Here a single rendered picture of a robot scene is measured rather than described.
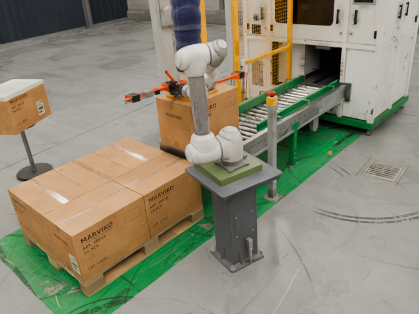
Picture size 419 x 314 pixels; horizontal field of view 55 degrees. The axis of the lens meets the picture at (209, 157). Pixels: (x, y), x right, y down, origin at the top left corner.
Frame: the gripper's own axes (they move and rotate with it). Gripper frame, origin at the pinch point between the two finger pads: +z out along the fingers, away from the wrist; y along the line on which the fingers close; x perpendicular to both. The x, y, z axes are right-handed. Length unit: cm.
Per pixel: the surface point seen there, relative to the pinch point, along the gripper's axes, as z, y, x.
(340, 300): -159, 120, -7
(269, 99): -50, 22, 66
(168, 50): 94, -2, 86
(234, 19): 40, -28, 134
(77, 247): -21, 76, -111
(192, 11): -11, -53, 24
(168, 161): 5, 66, -6
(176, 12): -1, -53, 17
